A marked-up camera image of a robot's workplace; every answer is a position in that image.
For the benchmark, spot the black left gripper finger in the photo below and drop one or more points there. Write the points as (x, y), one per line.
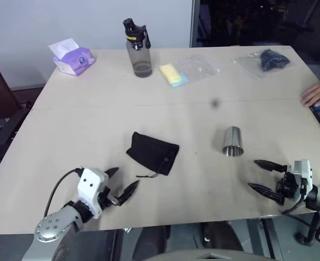
(112, 171)
(128, 191)

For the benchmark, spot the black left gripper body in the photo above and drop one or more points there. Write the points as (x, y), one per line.
(105, 199)

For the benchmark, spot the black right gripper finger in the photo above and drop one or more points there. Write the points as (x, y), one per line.
(271, 166)
(266, 191)

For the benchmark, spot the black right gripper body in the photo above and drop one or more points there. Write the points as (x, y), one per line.
(289, 187)

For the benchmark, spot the empty clear plastic bag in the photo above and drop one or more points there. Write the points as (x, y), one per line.
(196, 66)

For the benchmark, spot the person's bare hand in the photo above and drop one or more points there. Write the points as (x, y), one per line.
(319, 91)

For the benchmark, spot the stainless steel cup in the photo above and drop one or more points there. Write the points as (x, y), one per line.
(233, 141)

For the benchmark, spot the black bundled item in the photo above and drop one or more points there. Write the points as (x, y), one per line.
(273, 61)

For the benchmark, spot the yellow and blue sponge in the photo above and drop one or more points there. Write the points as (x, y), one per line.
(172, 74)

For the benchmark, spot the purple tissue pack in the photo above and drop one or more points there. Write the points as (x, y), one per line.
(77, 61)

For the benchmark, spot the grey black-capped water bottle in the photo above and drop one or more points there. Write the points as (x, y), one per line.
(142, 58)

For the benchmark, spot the dark glass window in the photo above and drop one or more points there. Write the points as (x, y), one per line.
(258, 21)

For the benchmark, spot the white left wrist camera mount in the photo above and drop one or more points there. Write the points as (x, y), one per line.
(90, 185)

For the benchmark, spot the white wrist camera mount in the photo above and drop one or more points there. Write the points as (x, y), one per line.
(90, 185)
(302, 167)

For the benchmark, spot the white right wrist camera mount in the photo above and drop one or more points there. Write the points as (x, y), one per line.
(302, 167)

